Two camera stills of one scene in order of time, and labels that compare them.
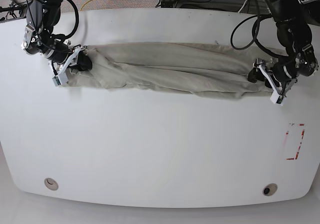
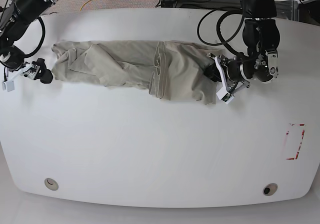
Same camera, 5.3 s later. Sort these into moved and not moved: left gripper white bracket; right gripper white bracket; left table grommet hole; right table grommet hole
Moved: left gripper white bracket; right gripper white bracket
Not moved: left table grommet hole; right table grommet hole
